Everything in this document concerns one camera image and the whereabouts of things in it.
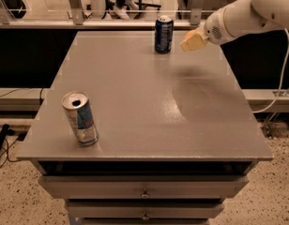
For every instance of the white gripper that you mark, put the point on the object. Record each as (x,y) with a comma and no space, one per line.
(214,29)

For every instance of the orange fruit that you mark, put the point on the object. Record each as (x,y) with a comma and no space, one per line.
(192,34)

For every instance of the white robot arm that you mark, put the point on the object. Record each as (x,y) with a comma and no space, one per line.
(236,20)

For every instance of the blue pepsi can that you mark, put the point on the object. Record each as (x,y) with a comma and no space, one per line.
(164,28)

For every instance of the silver red bull can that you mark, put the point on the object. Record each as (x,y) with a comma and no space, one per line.
(76,106)

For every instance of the person white shoes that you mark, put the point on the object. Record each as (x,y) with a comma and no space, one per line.
(121,12)

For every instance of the grey drawer cabinet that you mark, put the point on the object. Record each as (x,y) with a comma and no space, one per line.
(157,115)

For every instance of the upper grey drawer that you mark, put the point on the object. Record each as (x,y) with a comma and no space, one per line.
(94,187)

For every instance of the grey drawer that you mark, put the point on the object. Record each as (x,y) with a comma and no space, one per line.
(94,187)
(144,209)

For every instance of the lower grey drawer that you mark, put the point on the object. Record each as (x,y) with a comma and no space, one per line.
(144,209)

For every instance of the metal rail barrier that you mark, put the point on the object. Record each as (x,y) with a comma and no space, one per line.
(95,15)

